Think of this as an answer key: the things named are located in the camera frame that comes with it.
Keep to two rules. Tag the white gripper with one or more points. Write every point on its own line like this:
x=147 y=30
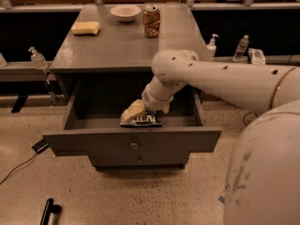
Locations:
x=155 y=102

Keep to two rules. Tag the blue chip bag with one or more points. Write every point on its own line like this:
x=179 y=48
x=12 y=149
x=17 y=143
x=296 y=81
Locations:
x=146 y=120

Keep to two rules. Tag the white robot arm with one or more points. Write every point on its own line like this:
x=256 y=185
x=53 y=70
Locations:
x=263 y=179

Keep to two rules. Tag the round metal drawer knob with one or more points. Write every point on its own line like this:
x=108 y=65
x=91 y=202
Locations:
x=134 y=146

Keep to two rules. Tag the open grey top drawer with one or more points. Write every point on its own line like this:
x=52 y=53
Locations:
x=92 y=124

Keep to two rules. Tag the grey drawer cabinet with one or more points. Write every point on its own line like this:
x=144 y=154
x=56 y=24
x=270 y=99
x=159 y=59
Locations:
x=123 y=48

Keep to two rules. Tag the brown patterned soda can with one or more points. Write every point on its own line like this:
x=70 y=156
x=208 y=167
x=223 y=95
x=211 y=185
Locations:
x=151 y=21

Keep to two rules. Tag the right white pump bottle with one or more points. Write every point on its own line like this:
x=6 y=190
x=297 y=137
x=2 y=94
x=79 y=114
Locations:
x=211 y=46

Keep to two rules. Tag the white ceramic bowl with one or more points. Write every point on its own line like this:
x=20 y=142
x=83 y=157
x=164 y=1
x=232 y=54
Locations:
x=125 y=13

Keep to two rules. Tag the yellow sponge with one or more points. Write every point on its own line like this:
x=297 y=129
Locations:
x=85 y=28

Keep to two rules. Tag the black power brick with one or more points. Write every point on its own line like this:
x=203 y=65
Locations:
x=40 y=146

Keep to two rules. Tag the left clear pump bottle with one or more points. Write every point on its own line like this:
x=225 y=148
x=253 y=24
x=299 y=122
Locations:
x=38 y=59

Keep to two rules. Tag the left grey shelf bench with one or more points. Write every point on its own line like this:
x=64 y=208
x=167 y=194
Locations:
x=22 y=79

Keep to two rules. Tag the grey shelf bench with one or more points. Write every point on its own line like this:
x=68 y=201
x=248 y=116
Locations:
x=290 y=60
x=22 y=79

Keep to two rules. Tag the clear water bottle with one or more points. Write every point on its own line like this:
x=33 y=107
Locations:
x=241 y=48

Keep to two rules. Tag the white wipes packet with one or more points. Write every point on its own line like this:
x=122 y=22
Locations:
x=256 y=56

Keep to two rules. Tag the right grey shelf bench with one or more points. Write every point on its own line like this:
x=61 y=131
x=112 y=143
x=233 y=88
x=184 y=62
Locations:
x=290 y=60

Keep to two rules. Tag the black handle object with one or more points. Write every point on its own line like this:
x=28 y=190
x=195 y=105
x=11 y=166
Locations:
x=51 y=213

